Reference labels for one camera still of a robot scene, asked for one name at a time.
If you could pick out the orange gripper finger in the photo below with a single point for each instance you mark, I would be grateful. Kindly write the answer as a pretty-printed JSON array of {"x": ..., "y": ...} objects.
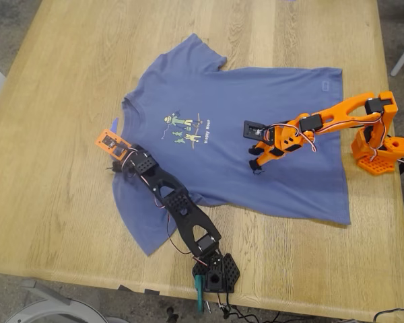
[
  {"x": 266, "y": 159},
  {"x": 259, "y": 149}
]

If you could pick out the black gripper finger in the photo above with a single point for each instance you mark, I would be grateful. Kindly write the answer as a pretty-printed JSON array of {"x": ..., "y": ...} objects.
[
  {"x": 117, "y": 164},
  {"x": 113, "y": 171}
]

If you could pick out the blue printed T-shirt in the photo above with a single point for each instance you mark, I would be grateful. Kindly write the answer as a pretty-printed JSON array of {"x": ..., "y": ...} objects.
[{"x": 222, "y": 101}]

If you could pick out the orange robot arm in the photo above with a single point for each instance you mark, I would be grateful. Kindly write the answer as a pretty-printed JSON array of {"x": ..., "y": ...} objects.
[{"x": 350, "y": 107}]

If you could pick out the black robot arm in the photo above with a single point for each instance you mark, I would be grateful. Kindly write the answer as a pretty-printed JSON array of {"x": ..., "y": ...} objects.
[{"x": 188, "y": 222}]

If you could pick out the small blue tape piece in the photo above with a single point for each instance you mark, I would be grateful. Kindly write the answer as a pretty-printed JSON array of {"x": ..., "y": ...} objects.
[{"x": 114, "y": 125}]

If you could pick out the green table clamp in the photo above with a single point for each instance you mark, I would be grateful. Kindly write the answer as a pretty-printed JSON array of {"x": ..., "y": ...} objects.
[{"x": 199, "y": 296}]

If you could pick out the grey round chair base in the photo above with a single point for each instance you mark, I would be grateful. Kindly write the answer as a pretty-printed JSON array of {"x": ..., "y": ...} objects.
[{"x": 54, "y": 309}]

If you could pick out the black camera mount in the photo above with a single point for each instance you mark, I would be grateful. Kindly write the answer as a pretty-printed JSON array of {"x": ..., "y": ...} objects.
[{"x": 254, "y": 129}]

